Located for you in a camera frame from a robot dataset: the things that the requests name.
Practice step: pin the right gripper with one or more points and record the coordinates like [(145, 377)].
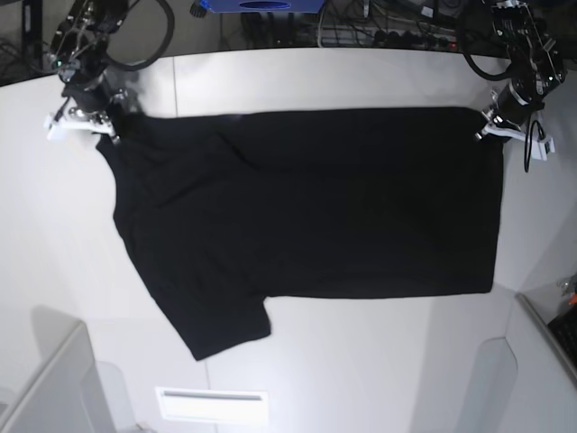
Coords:
[(89, 105)]

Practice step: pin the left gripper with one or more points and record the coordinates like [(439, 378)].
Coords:
[(505, 116)]

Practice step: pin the black T-shirt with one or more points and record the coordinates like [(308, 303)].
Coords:
[(219, 213)]

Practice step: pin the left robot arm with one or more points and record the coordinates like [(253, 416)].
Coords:
[(535, 66)]

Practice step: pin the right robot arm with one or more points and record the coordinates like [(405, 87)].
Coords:
[(78, 54)]

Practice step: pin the black power strip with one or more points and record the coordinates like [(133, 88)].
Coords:
[(347, 37)]

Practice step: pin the blue box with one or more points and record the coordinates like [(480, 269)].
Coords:
[(246, 6)]

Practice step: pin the black keyboard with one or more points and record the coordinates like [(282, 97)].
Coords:
[(564, 330)]

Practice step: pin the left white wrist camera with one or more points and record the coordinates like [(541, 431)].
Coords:
[(541, 148)]

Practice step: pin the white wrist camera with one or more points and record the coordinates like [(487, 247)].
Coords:
[(541, 148), (57, 128)]

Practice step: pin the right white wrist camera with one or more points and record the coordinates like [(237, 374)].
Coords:
[(57, 128)]

